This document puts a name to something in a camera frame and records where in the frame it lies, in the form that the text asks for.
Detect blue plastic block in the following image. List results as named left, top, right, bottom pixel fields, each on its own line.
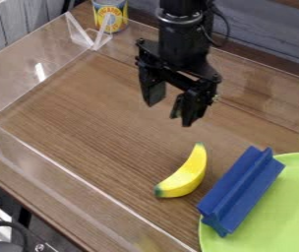
left=197, top=146, right=285, bottom=237

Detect black cable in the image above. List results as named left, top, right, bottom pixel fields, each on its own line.
left=0, top=221, right=28, bottom=252

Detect yellow toy banana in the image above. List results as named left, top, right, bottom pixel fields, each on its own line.
left=154, top=142, right=207, bottom=198

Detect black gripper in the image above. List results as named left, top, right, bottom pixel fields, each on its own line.
left=136, top=9, right=222, bottom=127

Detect yellow labelled tin can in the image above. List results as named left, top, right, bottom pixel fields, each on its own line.
left=92, top=0, right=128, bottom=33

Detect clear acrylic barrier wall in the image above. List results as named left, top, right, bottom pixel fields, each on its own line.
left=0, top=11, right=299, bottom=252

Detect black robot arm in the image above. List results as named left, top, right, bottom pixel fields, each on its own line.
left=135, top=0, right=223, bottom=127

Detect green plate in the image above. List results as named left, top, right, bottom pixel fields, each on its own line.
left=198, top=153, right=299, bottom=252

